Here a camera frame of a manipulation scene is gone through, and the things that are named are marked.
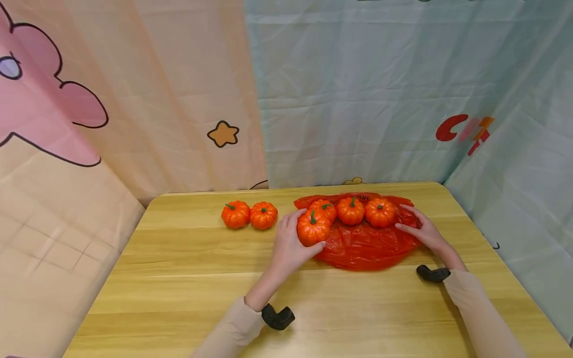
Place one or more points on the person's right hand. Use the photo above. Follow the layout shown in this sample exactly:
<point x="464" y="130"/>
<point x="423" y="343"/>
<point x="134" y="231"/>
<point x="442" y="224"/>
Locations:
<point x="430" y="234"/>

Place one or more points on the small orange toy pumpkin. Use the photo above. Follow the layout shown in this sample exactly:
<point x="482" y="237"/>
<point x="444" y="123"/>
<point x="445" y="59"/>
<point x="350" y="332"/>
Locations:
<point x="314" y="229"/>
<point x="263" y="216"/>
<point x="350" y="211"/>
<point x="326" y="207"/>
<point x="236" y="215"/>
<point x="380" y="213"/>

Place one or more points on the person's left forearm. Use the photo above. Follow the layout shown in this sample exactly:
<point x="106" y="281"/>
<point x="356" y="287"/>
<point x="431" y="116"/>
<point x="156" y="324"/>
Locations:
<point x="250" y="311"/>

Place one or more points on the person's right forearm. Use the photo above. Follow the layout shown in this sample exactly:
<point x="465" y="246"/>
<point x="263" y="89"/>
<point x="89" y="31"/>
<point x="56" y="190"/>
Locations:
<point x="481" y="311"/>

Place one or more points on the person's left thumb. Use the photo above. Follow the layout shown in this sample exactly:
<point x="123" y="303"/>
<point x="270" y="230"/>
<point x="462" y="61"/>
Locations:
<point x="313" y="249"/>

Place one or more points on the red plastic bag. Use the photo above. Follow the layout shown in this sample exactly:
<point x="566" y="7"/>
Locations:
<point x="365" y="246"/>

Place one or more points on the person's left hand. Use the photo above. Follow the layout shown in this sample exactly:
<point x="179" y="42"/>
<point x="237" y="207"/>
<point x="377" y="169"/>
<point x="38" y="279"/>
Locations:
<point x="286" y="248"/>

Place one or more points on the black wrist band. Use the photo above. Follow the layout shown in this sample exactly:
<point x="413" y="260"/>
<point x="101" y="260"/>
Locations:
<point x="277" y="318"/>
<point x="433" y="274"/>

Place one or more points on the person's left index finger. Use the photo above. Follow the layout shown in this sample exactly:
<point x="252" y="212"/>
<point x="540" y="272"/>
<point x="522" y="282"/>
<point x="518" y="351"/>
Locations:
<point x="296" y="215"/>

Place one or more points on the person's right index finger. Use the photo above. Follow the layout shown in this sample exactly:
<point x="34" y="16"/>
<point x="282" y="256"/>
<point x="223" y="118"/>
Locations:
<point x="412" y="212"/>

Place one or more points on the person's right thumb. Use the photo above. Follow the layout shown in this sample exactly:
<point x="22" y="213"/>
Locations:
<point x="406" y="228"/>

